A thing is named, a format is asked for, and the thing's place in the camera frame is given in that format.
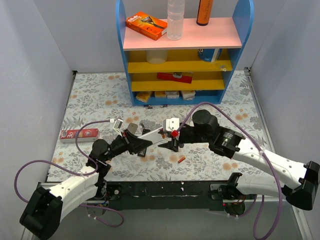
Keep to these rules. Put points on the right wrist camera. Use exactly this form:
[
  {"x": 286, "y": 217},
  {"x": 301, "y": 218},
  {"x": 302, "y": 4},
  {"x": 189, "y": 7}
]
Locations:
[{"x": 171, "y": 126}]

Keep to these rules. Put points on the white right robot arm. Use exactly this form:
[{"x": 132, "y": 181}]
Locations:
[{"x": 295, "y": 181}]

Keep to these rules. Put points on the floral table mat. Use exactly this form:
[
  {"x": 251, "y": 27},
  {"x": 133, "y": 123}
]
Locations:
[{"x": 97, "y": 97}]

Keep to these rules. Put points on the red toothpaste box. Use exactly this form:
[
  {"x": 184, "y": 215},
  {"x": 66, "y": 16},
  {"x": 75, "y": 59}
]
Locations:
[{"x": 85, "y": 135}]

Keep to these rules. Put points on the white tissue pack right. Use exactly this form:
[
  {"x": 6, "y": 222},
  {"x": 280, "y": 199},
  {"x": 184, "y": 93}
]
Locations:
[{"x": 188, "y": 95}]

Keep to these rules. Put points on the orange cologne bottle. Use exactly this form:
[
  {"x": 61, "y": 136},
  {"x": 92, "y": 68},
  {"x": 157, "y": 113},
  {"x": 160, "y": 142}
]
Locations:
[{"x": 204, "y": 12}]

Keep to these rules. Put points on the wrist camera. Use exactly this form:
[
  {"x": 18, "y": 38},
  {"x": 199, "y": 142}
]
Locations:
[
  {"x": 171, "y": 126},
  {"x": 117, "y": 126}
]

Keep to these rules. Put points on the orange razor box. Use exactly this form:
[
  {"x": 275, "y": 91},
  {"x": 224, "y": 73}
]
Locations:
[{"x": 147, "y": 25}]

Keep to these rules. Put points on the blue shelf unit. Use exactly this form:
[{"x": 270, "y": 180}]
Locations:
[{"x": 209, "y": 83}]

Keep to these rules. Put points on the blue white can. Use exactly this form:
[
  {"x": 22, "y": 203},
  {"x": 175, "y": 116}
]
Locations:
[{"x": 209, "y": 55}]

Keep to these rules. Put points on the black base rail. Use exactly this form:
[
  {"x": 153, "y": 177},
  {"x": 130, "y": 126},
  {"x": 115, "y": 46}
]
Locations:
[{"x": 173, "y": 195}]

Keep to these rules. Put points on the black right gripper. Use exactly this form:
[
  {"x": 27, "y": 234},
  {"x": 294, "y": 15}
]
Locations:
[{"x": 180, "y": 138}]

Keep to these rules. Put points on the small clip on shelf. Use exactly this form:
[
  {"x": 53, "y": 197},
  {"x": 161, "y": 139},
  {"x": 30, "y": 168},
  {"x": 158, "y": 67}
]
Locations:
[{"x": 223, "y": 68}]

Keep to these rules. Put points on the grey remote control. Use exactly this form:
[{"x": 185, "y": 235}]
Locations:
[{"x": 132, "y": 128}]

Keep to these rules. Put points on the white plastic cup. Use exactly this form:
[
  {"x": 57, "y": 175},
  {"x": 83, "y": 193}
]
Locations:
[{"x": 156, "y": 57}]

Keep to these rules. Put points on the clear plastic bottle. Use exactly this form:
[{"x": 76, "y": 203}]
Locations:
[{"x": 175, "y": 19}]

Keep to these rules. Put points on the black remote control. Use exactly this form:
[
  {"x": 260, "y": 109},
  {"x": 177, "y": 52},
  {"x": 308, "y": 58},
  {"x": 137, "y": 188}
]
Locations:
[{"x": 142, "y": 153}]

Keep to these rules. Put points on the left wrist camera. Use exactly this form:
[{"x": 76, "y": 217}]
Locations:
[{"x": 117, "y": 126}]

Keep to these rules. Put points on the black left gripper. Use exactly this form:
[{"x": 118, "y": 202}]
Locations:
[{"x": 129, "y": 139}]

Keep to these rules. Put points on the yellow tissue pack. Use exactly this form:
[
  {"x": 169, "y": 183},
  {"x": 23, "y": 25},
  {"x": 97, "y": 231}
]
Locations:
[{"x": 143, "y": 96}]

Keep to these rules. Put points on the white tissue pack middle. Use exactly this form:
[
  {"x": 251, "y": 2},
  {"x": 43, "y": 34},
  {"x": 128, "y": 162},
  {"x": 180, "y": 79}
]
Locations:
[{"x": 172, "y": 94}]

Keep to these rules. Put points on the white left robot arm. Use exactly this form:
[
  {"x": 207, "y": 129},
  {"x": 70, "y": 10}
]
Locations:
[{"x": 47, "y": 207}]

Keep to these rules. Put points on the white remote control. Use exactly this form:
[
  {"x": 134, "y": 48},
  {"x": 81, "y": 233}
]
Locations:
[{"x": 154, "y": 136}]

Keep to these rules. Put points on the red flat box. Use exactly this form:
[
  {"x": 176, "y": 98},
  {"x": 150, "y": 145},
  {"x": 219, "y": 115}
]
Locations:
[{"x": 181, "y": 77}]

